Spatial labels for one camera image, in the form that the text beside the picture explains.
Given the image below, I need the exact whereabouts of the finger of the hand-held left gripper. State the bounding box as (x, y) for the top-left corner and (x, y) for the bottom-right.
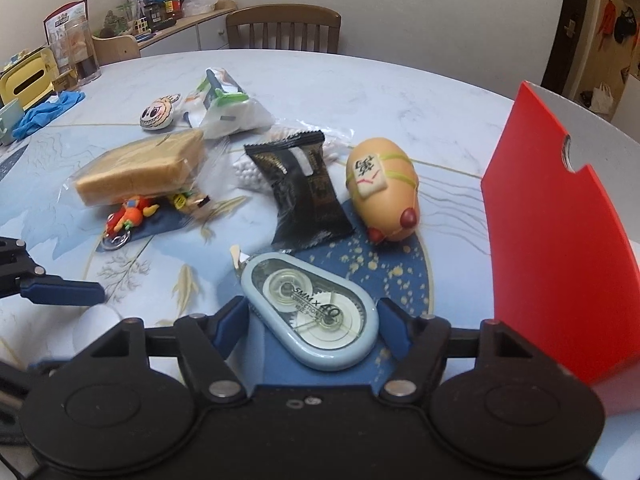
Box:
(0, 359), (66, 397)
(0, 236), (107, 308)

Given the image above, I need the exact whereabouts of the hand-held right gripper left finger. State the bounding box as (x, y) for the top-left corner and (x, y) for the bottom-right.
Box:
(90, 297), (251, 407)

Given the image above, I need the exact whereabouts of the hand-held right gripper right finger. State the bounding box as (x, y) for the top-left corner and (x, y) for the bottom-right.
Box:
(379, 299), (546, 406)

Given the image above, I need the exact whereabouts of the pale blue correction tape dispenser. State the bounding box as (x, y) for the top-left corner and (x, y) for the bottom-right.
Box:
(230, 245), (381, 372)

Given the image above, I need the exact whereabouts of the bagged yellow sponge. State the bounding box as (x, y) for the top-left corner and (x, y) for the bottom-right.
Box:
(62, 129), (231, 208)

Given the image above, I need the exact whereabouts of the bag of cotton swabs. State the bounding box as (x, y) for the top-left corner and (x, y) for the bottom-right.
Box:
(232, 125), (356, 191)

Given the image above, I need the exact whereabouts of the red and white box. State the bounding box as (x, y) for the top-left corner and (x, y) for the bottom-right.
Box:
(481, 80), (640, 480)

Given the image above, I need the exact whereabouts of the tan hamster toy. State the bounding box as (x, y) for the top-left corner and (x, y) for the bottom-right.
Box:
(346, 136), (421, 243)

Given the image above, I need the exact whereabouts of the black snack packet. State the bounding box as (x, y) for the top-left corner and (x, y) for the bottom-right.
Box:
(243, 130), (356, 252)

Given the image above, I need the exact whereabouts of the pale green container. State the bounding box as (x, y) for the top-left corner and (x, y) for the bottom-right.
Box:
(0, 100), (23, 146)

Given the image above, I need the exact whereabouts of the blue cloth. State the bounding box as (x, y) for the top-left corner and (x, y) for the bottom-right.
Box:
(12, 91), (87, 141)

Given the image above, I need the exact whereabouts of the round face plush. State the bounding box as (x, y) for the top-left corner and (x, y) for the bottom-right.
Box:
(140, 95), (176, 132)

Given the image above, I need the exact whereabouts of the white and green packet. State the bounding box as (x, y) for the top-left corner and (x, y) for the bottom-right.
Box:
(181, 67), (276, 138)

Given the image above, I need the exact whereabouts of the yellow tissue box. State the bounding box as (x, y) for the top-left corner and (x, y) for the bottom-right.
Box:
(0, 46), (58, 106)

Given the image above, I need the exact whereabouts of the tall glass jar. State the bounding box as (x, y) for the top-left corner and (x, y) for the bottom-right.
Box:
(64, 16), (102, 86)

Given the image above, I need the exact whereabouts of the light wooden chair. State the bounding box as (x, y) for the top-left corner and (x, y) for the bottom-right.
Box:
(92, 34), (142, 67)

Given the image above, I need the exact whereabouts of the green plant figurine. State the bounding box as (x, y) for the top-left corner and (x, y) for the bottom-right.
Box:
(102, 7), (131, 38)

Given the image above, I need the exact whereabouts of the red bordered package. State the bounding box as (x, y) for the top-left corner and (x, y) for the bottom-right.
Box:
(42, 0), (93, 43)

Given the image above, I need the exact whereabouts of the wooden sideboard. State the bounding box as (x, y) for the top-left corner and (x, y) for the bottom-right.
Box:
(135, 7), (238, 58)

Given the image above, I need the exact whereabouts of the white shopping bag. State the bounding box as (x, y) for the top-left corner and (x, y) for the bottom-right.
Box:
(580, 82), (616, 113)

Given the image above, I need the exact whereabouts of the dark wooden chair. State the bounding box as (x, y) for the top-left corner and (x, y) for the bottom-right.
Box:
(226, 5), (342, 54)

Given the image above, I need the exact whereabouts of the clear plastic bag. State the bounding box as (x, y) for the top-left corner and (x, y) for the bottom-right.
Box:
(182, 0), (221, 16)

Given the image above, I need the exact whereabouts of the dark brown door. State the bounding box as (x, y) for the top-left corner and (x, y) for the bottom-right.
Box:
(542, 0), (608, 96)

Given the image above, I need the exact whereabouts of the orange figure keychain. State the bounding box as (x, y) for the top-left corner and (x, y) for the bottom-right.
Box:
(102, 196), (161, 251)

